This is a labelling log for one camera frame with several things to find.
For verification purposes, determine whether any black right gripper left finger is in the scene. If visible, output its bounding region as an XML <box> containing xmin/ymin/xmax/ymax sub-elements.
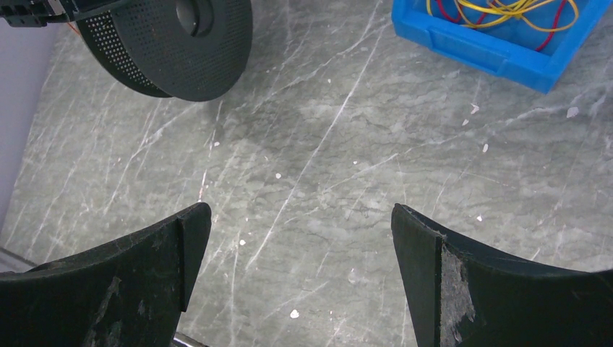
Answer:
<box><xmin>1</xmin><ymin>202</ymin><xmax>212</xmax><ymax>346</ymax></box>

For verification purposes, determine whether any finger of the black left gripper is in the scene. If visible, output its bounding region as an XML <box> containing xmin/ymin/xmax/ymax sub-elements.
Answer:
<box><xmin>1</xmin><ymin>0</ymin><xmax>129</xmax><ymax>27</ymax></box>

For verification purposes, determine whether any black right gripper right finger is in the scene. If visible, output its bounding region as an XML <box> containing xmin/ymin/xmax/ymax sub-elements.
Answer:
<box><xmin>391</xmin><ymin>204</ymin><xmax>612</xmax><ymax>346</ymax></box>

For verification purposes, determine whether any black perforated cable spool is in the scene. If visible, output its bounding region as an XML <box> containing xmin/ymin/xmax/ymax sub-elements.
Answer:
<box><xmin>76</xmin><ymin>1</ymin><xmax>253</xmax><ymax>102</ymax></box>

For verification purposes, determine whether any blue plastic bin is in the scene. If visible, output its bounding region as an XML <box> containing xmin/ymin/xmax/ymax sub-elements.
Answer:
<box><xmin>391</xmin><ymin>1</ymin><xmax>612</xmax><ymax>93</ymax></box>

